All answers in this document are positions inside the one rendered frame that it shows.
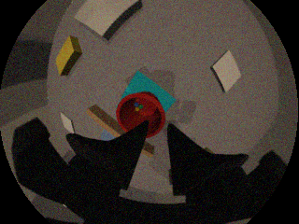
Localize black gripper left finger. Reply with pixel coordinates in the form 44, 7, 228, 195
66, 119, 149, 190

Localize dark red cup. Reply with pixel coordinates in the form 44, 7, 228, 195
116, 91, 165, 137

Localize yellow rectangular block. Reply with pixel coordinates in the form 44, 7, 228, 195
56, 36, 82, 76

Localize beige flat rectangular block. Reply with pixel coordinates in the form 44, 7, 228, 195
74, 0, 143, 41
209, 49, 240, 93

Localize long brown wooden block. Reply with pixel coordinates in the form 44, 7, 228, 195
86, 105, 154, 158

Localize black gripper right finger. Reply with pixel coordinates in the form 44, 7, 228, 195
167, 123, 249, 197

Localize beige square tile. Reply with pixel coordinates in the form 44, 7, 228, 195
60, 112, 76, 134

